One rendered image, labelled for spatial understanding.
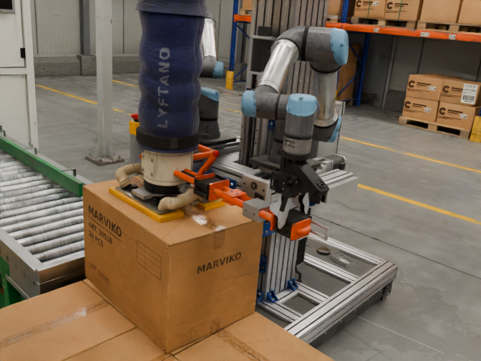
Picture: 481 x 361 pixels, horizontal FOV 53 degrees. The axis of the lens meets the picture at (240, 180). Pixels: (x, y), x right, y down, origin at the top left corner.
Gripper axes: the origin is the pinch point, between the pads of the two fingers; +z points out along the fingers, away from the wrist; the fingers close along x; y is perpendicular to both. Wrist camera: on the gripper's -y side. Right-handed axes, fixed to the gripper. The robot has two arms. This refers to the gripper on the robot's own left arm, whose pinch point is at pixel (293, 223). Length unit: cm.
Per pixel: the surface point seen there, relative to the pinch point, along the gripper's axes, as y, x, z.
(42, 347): 56, 50, 53
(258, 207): 11.3, 2.7, -1.3
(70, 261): 93, 23, 47
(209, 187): 31.7, 4.5, -1.4
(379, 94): 453, -807, 81
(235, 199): 21.0, 3.1, -0.6
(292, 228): -3.5, 4.7, -0.9
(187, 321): 29, 13, 44
